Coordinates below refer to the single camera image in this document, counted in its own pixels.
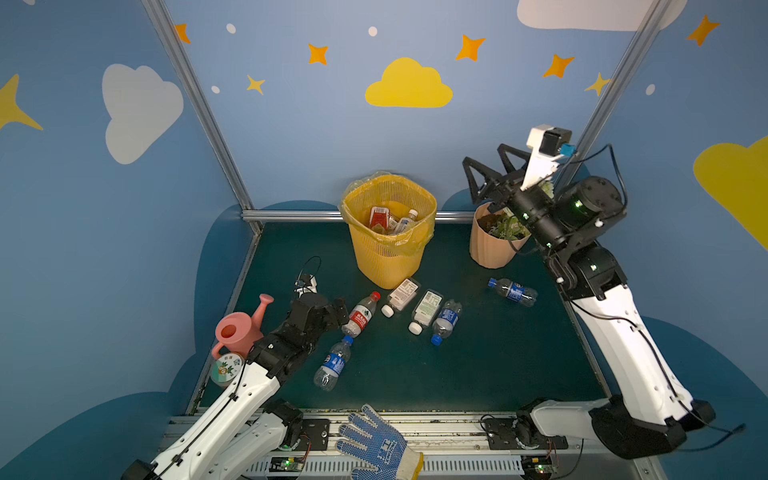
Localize square bottle green label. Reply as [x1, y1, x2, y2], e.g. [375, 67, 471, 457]
[408, 290, 444, 335]

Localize clear bottle white cap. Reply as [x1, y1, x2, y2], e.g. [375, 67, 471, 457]
[393, 209, 418, 235]

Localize red yellow tea bottle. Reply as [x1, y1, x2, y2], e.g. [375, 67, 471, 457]
[369, 206, 390, 235]

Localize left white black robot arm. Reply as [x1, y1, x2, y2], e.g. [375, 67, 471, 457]
[122, 292, 348, 479]

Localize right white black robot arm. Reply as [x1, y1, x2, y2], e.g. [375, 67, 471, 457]
[462, 144, 716, 459]

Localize square bottle near bin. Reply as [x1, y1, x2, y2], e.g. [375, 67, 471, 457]
[381, 278, 420, 318]

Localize yellow ribbed waste bin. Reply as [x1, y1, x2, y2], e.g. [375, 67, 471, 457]
[343, 175, 437, 292]

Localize yellow plastic bin liner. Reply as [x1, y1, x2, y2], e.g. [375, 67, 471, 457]
[339, 172, 437, 257]

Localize red label water bottle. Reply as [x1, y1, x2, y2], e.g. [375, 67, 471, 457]
[342, 291, 381, 338]

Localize green white artificial flowers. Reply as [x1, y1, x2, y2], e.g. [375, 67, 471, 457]
[478, 208, 530, 241]

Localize pink ribbed flower pot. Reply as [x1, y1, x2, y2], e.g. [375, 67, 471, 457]
[469, 203, 530, 269]

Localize blue label bottle front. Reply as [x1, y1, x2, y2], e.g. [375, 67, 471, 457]
[314, 335, 354, 391]

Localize Pepsi bottle blue label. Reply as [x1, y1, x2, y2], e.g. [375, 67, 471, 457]
[488, 278, 538, 307]

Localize pink watering can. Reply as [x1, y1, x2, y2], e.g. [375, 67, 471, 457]
[211, 293, 274, 360]

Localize blue label bottle centre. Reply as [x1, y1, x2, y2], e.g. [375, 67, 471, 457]
[431, 299, 462, 346]

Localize round floral tin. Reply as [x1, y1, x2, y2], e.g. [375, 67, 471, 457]
[210, 353, 244, 388]

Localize blue dotted work glove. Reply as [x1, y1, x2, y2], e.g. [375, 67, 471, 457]
[336, 404, 424, 480]

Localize left green circuit board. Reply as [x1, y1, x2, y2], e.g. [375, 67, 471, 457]
[268, 457, 305, 474]

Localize green circuit board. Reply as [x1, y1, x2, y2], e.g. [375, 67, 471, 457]
[520, 456, 557, 480]
[268, 457, 305, 474]

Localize right green circuit board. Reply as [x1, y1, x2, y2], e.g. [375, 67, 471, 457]
[520, 456, 557, 480]

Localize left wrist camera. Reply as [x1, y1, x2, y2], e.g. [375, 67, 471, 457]
[294, 273, 317, 298]

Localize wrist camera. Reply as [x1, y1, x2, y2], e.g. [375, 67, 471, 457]
[521, 125, 576, 191]
[294, 273, 317, 298]

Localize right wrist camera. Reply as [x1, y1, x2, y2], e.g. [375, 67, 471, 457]
[521, 125, 576, 191]

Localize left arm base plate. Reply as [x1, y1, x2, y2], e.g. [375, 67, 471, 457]
[280, 419, 330, 452]

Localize rear aluminium frame rail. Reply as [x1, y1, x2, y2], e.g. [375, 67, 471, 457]
[241, 209, 474, 224]

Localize front aluminium rail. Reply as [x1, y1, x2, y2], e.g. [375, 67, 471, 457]
[143, 410, 667, 480]

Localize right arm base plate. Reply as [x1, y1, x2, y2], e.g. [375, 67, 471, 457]
[480, 415, 569, 450]

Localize right aluminium frame post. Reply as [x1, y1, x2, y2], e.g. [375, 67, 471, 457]
[555, 0, 675, 193]

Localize aluminium frame post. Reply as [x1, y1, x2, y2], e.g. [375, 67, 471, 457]
[141, 0, 253, 213]
[555, 0, 675, 193]

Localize left aluminium frame post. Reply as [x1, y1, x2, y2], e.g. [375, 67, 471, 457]
[141, 0, 253, 213]

